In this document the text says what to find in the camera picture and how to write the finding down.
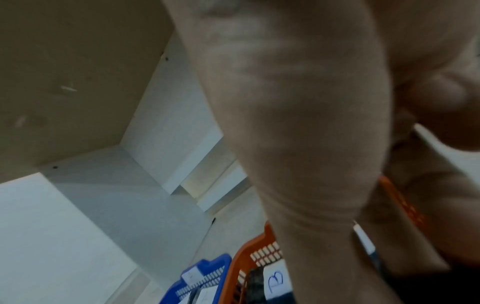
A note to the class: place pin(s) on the person's right hand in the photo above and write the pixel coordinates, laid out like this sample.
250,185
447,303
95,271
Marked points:
300,118

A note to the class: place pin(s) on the white desk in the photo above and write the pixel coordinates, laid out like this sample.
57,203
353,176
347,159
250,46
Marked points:
93,89

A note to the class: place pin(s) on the blue plastic basket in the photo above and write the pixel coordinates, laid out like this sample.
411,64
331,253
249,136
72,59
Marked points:
210,267

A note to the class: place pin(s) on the orange plastic basket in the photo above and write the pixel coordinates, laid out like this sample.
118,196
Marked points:
243,258

